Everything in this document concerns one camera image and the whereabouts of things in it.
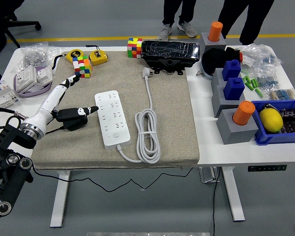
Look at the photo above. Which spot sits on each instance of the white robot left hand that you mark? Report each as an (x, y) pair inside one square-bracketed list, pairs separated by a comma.
[(45, 105)]

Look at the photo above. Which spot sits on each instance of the black power adapter plug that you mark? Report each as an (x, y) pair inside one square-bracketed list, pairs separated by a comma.
[(75, 125)]

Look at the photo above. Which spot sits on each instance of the white power strip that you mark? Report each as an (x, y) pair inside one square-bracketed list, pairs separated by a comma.
[(113, 118)]

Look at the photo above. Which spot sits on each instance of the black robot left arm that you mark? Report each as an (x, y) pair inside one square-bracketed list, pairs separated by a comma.
[(5, 177)]

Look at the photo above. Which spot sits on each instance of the small white socket panel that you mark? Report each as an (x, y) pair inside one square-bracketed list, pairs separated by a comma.
[(44, 73)]

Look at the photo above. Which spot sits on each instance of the white circuit breaker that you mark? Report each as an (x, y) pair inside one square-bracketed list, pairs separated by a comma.
[(2, 96)]

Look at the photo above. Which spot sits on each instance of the clear bag of screws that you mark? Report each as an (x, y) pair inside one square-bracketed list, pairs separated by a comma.
[(34, 56)]

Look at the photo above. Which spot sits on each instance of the colourful puzzle cube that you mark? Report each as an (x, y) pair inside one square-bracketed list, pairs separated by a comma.
[(82, 67), (134, 48)]

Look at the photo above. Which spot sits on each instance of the empty clear plastic bag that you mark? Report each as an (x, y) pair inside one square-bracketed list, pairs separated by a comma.
[(55, 51)]

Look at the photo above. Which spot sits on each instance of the round yellow tape measure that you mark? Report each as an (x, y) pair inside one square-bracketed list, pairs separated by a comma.
[(75, 54)]

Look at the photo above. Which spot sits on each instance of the square yellow tape measure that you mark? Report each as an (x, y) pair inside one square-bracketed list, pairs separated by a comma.
[(97, 57)]

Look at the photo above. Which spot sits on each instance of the black office chair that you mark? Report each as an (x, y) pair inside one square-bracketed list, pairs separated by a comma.
[(2, 9)]

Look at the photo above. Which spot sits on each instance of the grey-brown mat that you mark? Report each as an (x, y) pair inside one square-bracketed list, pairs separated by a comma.
[(167, 110)]

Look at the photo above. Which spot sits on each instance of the black plastic-wrapped box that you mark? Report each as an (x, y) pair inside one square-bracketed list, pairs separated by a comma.
[(169, 50)]

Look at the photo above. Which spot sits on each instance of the person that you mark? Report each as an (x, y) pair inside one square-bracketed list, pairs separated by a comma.
[(170, 12), (255, 19)]

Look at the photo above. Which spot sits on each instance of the white desk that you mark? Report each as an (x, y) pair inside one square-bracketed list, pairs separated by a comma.
[(211, 152)]

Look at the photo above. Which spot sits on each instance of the grey square block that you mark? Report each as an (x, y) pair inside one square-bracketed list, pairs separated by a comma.
[(220, 103), (217, 78), (232, 134), (207, 44)]

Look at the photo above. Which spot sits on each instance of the black cloth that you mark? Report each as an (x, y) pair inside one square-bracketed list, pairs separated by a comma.
[(214, 59)]

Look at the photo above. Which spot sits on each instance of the silver metal box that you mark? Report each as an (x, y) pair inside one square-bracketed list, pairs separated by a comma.
[(207, 175)]

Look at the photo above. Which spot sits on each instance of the orange cylinder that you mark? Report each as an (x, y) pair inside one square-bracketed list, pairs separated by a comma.
[(215, 30), (243, 113)]

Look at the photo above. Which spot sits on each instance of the blue peg block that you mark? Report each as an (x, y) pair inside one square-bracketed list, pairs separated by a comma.
[(231, 70), (233, 89)]

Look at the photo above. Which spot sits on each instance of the red cap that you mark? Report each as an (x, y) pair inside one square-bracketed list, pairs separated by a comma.
[(241, 56)]

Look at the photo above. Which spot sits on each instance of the clear bag of blue parts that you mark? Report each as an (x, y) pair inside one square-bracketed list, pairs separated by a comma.
[(263, 55), (266, 82)]

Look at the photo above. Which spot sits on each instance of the black clip tool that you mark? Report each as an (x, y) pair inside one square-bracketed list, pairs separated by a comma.
[(268, 107)]

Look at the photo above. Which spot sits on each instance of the yellow lemon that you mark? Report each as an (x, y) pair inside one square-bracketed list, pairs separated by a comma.
[(270, 120)]

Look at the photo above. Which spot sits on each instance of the blue plastic bin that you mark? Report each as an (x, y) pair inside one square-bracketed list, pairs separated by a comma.
[(273, 138)]

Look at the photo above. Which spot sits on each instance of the black desk control panel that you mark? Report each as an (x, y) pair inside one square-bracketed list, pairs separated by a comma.
[(266, 168)]

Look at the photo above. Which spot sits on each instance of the clear bag of resistors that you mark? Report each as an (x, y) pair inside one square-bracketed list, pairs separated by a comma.
[(284, 94)]

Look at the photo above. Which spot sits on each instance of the dark maroon capacitors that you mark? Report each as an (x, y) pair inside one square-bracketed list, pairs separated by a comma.
[(293, 123)]

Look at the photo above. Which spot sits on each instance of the large white switch panel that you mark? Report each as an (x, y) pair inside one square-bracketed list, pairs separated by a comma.
[(25, 79)]

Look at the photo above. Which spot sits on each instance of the black mounting bracket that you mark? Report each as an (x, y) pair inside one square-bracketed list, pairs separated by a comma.
[(170, 63)]

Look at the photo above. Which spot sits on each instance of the green plastic wall anchor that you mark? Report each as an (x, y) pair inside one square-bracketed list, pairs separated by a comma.
[(244, 79), (259, 93), (248, 79), (257, 83), (253, 83), (248, 86)]

